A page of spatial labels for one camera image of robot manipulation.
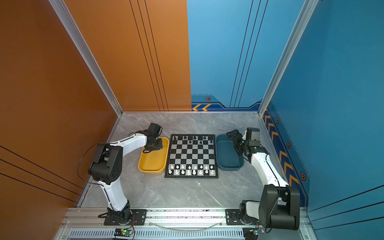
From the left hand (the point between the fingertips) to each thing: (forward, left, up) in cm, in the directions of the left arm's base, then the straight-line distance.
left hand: (158, 145), depth 99 cm
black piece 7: (+6, -18, +1) cm, 19 cm away
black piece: (+6, -31, +1) cm, 32 cm away
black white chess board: (-8, -23, 0) cm, 24 cm away
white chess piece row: (-18, -23, +1) cm, 29 cm away
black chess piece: (+2, -35, +1) cm, 35 cm away
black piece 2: (+2, -28, +1) cm, 28 cm away
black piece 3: (+6, -28, +1) cm, 29 cm away
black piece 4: (+6, -24, +1) cm, 25 cm away
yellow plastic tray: (-12, 0, -1) cm, 12 cm away
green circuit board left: (-47, +9, -3) cm, 48 cm away
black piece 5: (+5, -10, +1) cm, 12 cm away
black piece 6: (+6, -14, +1) cm, 15 cm away
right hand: (-3, -44, +14) cm, 46 cm away
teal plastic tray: (-9, -45, -1) cm, 46 cm away
